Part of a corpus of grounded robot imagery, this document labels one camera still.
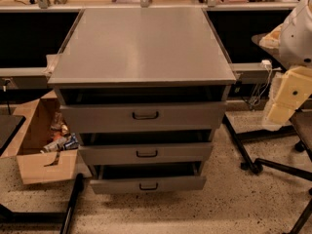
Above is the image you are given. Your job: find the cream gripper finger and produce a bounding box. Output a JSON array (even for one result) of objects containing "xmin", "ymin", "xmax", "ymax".
[{"xmin": 266, "ymin": 103, "xmax": 295, "ymax": 125}]

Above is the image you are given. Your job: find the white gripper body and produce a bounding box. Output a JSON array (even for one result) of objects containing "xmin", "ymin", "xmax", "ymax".
[{"xmin": 275, "ymin": 66, "xmax": 312, "ymax": 110}]

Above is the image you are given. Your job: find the grey bottom drawer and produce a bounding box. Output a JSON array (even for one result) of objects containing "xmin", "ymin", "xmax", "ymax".
[{"xmin": 90, "ymin": 162, "xmax": 206, "ymax": 194}]

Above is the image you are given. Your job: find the grey drawer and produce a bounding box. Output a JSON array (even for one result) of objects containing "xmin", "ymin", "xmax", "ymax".
[
  {"xmin": 60, "ymin": 101, "xmax": 226, "ymax": 134},
  {"xmin": 79, "ymin": 142, "xmax": 213, "ymax": 165},
  {"xmin": 90, "ymin": 162, "xmax": 206, "ymax": 194}
]

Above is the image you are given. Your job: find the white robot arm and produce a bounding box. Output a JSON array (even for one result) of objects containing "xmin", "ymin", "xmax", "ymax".
[{"xmin": 258, "ymin": 0, "xmax": 312, "ymax": 131}]

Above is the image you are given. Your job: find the grey top drawer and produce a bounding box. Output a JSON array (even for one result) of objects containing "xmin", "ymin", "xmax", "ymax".
[{"xmin": 60, "ymin": 101, "xmax": 226, "ymax": 134}]

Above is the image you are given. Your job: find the grey middle drawer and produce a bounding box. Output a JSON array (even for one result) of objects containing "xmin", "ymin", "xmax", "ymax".
[{"xmin": 79, "ymin": 142, "xmax": 213, "ymax": 165}]

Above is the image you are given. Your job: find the grey metal drawer cabinet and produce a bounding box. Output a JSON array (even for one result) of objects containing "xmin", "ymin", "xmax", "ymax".
[{"xmin": 49, "ymin": 8, "xmax": 235, "ymax": 190}]

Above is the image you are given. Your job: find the dark chair seat right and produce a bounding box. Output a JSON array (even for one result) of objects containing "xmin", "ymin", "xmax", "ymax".
[{"xmin": 291, "ymin": 111, "xmax": 312, "ymax": 161}]

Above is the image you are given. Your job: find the dark round side table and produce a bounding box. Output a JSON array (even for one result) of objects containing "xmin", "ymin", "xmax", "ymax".
[{"xmin": 223, "ymin": 32, "xmax": 312, "ymax": 234}]

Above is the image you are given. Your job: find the crumpled trash in box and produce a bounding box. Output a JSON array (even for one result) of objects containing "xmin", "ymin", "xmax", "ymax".
[{"xmin": 41, "ymin": 111, "xmax": 79, "ymax": 153}]

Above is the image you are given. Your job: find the brown cardboard box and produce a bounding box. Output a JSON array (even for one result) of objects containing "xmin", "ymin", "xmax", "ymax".
[{"xmin": 1, "ymin": 92, "xmax": 79, "ymax": 184}]

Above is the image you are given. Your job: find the long workbench in back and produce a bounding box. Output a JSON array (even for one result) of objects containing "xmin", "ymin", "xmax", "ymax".
[{"xmin": 0, "ymin": 0, "xmax": 312, "ymax": 90}]

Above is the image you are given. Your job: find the white power adapter with cable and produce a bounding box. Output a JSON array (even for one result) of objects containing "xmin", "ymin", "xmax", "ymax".
[{"xmin": 248, "ymin": 59, "xmax": 272, "ymax": 110}]

